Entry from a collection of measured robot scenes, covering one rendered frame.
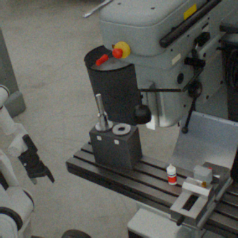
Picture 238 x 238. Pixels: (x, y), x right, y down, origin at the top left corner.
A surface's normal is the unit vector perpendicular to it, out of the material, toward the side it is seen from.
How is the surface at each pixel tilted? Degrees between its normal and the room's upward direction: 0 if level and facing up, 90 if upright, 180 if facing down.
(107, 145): 90
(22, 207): 66
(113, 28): 90
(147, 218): 0
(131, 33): 90
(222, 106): 90
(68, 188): 0
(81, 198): 0
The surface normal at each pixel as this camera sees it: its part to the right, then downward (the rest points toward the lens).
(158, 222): -0.16, -0.84
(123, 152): -0.50, 0.53
